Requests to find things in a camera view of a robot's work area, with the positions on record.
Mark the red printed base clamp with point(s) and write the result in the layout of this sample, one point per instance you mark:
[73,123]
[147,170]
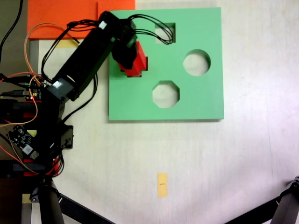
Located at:
[54,166]
[30,114]

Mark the orange foam block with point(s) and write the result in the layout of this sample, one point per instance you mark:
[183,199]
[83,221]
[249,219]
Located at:
[58,14]

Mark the black circuit board with connectors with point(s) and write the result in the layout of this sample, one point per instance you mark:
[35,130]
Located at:
[35,89]

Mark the black board with white chip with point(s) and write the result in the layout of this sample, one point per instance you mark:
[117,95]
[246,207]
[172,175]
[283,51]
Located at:
[22,138]

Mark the wide yellow tape strip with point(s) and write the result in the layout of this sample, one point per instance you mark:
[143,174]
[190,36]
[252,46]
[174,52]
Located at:
[65,44]

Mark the black usb plug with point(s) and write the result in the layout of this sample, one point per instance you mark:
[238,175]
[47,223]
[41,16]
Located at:
[14,93]

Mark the red cross block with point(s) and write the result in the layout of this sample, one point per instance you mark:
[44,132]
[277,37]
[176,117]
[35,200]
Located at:
[140,63]

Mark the yellow tape marker with line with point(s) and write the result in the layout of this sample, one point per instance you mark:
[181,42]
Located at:
[162,185]

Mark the slim black tripod leg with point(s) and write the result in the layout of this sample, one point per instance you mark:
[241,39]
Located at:
[81,211]
[254,213]

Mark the thick black tripod leg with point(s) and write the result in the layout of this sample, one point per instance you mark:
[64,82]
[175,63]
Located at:
[50,207]
[288,205]

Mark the green shape-sorting board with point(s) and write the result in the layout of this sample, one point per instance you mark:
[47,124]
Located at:
[198,98]

